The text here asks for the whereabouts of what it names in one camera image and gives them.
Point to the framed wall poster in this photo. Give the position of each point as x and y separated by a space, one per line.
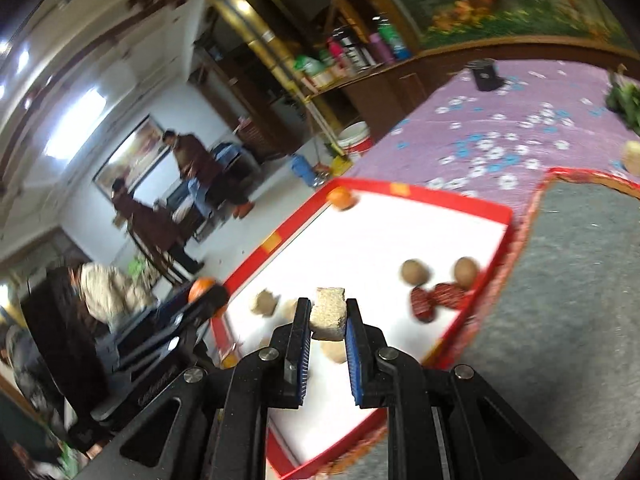
132 152

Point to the beige cloth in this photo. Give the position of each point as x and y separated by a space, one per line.
115 292

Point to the blue plastic object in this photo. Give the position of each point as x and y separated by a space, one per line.
302 167

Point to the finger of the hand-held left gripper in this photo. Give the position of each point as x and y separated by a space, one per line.
172 312
212 305

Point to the black gadget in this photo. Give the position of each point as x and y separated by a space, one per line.
485 74

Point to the white bucket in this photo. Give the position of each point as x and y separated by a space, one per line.
355 140

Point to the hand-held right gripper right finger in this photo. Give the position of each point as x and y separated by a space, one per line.
353 355

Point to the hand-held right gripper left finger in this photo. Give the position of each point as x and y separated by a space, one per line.
300 350

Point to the purple floral blanket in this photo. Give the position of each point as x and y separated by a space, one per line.
500 120

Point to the orange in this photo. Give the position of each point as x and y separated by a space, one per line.
201 290
342 199

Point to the green white container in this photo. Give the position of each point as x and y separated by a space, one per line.
311 67

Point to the golden curved frame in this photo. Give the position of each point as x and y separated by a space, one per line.
260 20

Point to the wooden headboard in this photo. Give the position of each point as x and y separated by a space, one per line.
415 80

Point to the green leafy vegetable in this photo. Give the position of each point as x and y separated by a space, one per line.
625 102

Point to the grey mat with red border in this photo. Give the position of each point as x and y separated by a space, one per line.
550 310

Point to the purple bottle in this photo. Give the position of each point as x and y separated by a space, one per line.
380 51

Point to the green bottle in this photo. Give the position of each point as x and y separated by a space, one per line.
392 37

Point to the red rimmed white box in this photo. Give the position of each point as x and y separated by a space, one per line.
400 230

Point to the orange basin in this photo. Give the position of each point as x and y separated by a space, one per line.
244 208

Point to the black thermos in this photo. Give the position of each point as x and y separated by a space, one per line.
352 52

